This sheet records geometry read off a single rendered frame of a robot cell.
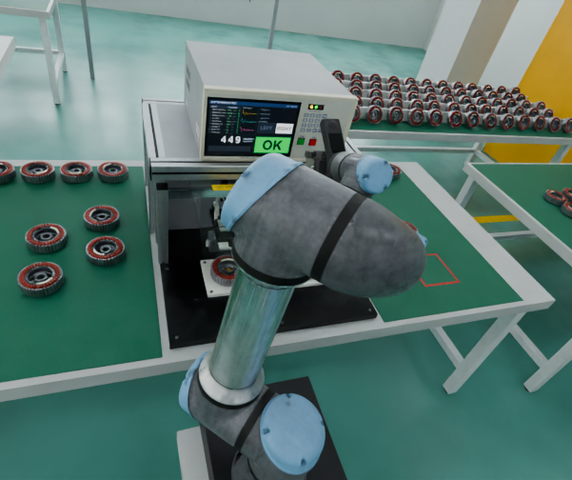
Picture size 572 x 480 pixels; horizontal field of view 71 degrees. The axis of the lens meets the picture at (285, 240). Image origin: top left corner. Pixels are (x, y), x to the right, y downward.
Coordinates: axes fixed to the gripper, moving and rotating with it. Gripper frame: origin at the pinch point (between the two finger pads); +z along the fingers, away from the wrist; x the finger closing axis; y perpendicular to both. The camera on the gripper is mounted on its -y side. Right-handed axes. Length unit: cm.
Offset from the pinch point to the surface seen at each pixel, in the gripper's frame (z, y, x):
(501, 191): 54, 24, 137
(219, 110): 3.2, -9.9, -24.8
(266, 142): 6.9, -1.9, -10.5
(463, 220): 35, 33, 95
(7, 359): -3, 50, -78
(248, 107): 2.7, -11.0, -17.1
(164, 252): 19, 33, -39
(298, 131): 5.5, -5.1, -1.6
